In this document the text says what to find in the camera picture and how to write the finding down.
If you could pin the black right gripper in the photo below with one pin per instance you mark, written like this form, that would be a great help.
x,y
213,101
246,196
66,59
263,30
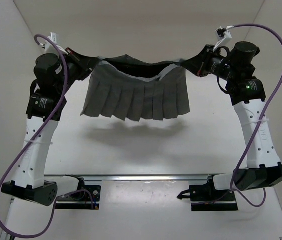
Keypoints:
x,y
198,65

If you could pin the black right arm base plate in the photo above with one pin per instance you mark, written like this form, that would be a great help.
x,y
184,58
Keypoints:
x,y
205,198

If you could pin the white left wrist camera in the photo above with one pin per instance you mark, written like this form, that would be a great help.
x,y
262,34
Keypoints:
x,y
49,48

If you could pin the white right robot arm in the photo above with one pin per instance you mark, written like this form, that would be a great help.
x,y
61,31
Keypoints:
x,y
247,95

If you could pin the grey pleated skirt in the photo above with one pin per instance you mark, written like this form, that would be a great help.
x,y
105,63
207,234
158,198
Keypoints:
x,y
127,88

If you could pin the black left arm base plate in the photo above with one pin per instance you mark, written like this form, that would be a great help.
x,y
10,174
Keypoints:
x,y
83,197

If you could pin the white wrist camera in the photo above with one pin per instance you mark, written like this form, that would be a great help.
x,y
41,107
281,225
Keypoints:
x,y
223,36
49,48

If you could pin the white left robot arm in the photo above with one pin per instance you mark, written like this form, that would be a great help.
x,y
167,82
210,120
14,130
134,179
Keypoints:
x,y
43,115

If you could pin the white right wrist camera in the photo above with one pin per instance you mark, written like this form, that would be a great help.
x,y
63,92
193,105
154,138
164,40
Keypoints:
x,y
223,36

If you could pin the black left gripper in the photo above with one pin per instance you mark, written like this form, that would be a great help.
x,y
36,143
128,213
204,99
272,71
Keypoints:
x,y
89,62

